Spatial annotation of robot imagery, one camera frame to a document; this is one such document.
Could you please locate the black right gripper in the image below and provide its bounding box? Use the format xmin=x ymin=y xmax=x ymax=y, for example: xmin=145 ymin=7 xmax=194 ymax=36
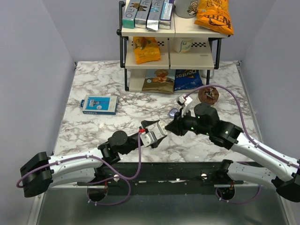
xmin=165 ymin=107 xmax=211 ymax=136

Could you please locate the purple earbud charging case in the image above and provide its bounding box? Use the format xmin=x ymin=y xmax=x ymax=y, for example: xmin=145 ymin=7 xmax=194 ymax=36
xmin=168 ymin=108 xmax=179 ymax=118

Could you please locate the white earbud charging case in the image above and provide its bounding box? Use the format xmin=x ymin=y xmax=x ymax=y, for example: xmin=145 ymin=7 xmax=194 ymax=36
xmin=156 ymin=120 xmax=168 ymax=139

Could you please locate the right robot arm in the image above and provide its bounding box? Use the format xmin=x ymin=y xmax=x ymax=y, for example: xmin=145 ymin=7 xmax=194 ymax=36
xmin=165 ymin=103 xmax=300 ymax=203

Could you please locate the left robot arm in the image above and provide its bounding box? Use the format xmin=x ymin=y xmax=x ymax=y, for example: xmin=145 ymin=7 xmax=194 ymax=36
xmin=16 ymin=120 xmax=168 ymax=198

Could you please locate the blue Doritos bag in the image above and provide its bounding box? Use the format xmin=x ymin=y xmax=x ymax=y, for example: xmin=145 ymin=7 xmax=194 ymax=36
xmin=174 ymin=69 xmax=203 ymax=91

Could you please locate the brown cookie bag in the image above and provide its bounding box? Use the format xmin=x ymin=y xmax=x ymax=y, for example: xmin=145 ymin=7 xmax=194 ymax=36
xmin=142 ymin=69 xmax=176 ymax=93

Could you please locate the silver can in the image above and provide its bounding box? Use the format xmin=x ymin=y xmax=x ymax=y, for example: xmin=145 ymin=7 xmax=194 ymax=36
xmin=201 ymin=69 xmax=214 ymax=78

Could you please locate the blue razor box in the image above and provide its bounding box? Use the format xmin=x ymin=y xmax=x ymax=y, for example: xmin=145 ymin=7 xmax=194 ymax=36
xmin=81 ymin=95 xmax=119 ymax=115

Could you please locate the beige three-tier shelf rack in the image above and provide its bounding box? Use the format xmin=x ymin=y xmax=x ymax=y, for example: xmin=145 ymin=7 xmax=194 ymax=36
xmin=116 ymin=0 xmax=227 ymax=92

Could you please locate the white yogurt cup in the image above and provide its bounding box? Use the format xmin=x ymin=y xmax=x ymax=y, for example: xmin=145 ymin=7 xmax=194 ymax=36
xmin=173 ymin=37 xmax=193 ymax=53

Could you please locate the orange snack bag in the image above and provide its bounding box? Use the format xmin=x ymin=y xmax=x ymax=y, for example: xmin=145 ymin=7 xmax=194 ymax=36
xmin=133 ymin=37 xmax=161 ymax=64

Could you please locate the purple white box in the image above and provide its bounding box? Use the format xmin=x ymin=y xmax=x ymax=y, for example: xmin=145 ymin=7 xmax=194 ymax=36
xmin=159 ymin=0 xmax=174 ymax=30

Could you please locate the grey printed mug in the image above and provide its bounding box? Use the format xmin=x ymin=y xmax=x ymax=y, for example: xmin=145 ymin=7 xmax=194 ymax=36
xmin=174 ymin=0 xmax=199 ymax=18

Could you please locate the orange kettle chips bag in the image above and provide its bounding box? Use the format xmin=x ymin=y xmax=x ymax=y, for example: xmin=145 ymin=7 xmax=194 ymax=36
xmin=194 ymin=0 xmax=234 ymax=36

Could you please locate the silver blue RO box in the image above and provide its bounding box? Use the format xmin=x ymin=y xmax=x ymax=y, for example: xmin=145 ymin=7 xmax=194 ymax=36
xmin=146 ymin=0 xmax=164 ymax=31

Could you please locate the teal RO box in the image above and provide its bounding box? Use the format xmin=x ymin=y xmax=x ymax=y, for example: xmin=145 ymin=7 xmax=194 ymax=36
xmin=122 ymin=0 xmax=141 ymax=29

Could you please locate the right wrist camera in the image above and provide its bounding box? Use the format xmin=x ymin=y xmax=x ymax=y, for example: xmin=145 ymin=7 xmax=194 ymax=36
xmin=177 ymin=94 xmax=193 ymax=118

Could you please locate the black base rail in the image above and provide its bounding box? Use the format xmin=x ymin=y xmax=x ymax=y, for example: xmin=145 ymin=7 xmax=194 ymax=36
xmin=77 ymin=161 xmax=258 ymax=195

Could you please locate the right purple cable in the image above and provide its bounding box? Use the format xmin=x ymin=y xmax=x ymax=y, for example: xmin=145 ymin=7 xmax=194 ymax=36
xmin=182 ymin=83 xmax=300 ymax=205

